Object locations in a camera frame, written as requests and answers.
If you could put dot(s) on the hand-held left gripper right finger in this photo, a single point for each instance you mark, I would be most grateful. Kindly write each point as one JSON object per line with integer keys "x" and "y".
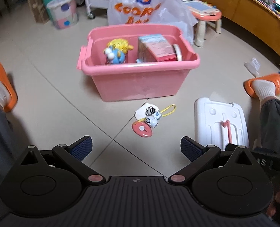
{"x": 192, "y": 150}

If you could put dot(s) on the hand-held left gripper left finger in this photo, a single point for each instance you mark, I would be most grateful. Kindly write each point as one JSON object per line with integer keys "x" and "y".
{"x": 82, "y": 149}

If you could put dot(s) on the pink plastic storage box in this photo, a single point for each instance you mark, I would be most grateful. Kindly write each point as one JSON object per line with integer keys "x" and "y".
{"x": 135, "y": 82}

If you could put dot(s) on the small white blue toy figure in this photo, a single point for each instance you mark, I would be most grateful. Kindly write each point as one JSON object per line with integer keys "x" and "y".
{"x": 151, "y": 121}

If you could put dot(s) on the person's right leg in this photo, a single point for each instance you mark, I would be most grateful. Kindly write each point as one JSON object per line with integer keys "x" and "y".
{"x": 274, "y": 118}

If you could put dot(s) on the torn white paper piece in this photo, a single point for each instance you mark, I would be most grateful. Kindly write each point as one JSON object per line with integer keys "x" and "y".
{"x": 140, "y": 111}

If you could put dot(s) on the orange slipper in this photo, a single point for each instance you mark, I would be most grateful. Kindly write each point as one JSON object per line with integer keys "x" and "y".
{"x": 272, "y": 78}
{"x": 11, "y": 94}

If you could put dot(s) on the blue yellow plush toy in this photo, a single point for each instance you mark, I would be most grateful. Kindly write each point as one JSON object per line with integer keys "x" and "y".
{"x": 117, "y": 52}

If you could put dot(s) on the crumpled white tissue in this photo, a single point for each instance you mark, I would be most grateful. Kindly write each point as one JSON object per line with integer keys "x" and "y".
{"x": 253, "y": 66}

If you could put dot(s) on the pink cardboard carton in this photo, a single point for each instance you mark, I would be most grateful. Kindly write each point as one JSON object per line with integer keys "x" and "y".
{"x": 159, "y": 49}

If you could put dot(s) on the white dotted storage bucket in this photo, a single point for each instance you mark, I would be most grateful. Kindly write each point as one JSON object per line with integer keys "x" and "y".
{"x": 63, "y": 14}

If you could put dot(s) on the pink toy drawing table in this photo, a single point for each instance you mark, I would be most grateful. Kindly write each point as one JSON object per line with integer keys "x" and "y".
{"x": 201, "y": 7}

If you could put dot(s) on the white rolling cart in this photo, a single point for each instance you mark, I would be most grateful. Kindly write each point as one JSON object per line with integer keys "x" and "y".
{"x": 95, "y": 3}

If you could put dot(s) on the brown cardboard box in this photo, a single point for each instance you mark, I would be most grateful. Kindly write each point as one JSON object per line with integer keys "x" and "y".
{"x": 37, "y": 7}

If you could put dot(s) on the wooden counter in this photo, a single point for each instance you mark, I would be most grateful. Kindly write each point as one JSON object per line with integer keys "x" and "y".
{"x": 248, "y": 11}

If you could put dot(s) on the white plastic bag orange print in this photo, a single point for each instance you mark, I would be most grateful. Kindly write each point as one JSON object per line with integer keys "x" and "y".
{"x": 130, "y": 7}

